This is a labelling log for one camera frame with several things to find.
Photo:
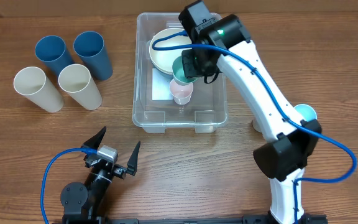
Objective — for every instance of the grey small cup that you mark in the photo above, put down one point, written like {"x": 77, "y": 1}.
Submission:
{"x": 256, "y": 125}

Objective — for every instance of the white label in container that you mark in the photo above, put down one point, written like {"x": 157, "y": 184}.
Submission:
{"x": 160, "y": 85}

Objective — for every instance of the dark blue tall cup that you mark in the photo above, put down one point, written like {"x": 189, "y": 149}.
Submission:
{"x": 53, "y": 52}
{"x": 90, "y": 48}

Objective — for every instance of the dark blue tall cup left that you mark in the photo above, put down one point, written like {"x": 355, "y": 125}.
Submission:
{"x": 53, "y": 52}

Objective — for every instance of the clear plastic storage container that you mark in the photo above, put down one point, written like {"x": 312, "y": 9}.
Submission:
{"x": 207, "y": 109}

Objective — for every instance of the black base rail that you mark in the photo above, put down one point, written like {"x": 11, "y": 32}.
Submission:
{"x": 246, "y": 219}

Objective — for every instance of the dark blue tall cup right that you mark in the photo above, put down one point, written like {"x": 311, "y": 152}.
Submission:
{"x": 90, "y": 48}

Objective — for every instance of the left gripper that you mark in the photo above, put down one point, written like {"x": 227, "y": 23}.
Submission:
{"x": 132, "y": 163}

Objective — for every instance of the pink small cup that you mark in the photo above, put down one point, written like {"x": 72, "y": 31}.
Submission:
{"x": 181, "y": 93}

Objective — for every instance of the light blue small cup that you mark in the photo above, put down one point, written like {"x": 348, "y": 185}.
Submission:
{"x": 307, "y": 112}

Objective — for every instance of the cream tall cup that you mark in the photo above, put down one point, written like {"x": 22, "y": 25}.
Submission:
{"x": 32, "y": 83}
{"x": 77, "y": 81}

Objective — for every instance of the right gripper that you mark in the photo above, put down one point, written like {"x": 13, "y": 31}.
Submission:
{"x": 195, "y": 69}

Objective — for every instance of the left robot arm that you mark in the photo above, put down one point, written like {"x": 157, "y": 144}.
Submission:
{"x": 82, "y": 201}

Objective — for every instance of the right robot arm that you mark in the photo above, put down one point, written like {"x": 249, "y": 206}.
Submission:
{"x": 226, "y": 45}

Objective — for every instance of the green small cup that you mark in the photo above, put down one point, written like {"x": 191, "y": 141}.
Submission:
{"x": 179, "y": 73}

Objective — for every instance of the cream bowl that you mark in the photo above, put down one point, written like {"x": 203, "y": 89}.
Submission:
{"x": 163, "y": 60}

